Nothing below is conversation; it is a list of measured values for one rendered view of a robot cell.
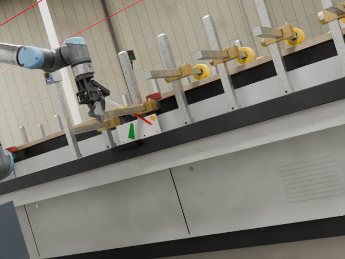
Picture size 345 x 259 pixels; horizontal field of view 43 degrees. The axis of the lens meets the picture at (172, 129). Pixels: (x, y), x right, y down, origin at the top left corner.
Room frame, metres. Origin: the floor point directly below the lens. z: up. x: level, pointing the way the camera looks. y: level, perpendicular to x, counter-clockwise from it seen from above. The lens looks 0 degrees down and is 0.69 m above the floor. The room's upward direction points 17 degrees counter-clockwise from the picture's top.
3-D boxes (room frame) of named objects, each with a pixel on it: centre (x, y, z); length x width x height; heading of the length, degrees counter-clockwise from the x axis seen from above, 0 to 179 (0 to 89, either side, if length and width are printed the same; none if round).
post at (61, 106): (2.50, 0.57, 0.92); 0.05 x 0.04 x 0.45; 58
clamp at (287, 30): (1.83, -0.53, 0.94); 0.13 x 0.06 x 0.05; 58
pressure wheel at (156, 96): (2.29, 0.05, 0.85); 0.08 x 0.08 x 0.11
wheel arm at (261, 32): (1.79, -0.52, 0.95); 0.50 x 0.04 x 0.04; 148
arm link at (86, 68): (1.89, 0.29, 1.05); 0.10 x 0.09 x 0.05; 58
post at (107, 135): (2.36, 0.34, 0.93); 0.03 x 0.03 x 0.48; 58
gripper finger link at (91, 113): (1.90, 0.31, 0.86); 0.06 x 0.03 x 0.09; 148
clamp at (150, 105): (2.22, 0.11, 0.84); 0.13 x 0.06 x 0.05; 58
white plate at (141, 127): (2.23, 0.17, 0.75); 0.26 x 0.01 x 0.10; 58
